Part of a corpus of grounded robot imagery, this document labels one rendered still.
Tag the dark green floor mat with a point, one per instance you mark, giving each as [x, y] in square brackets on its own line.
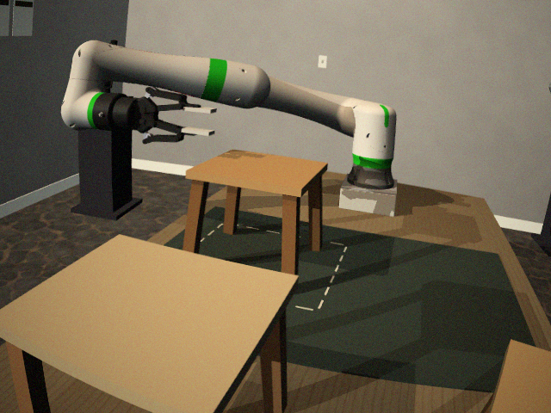
[397, 309]

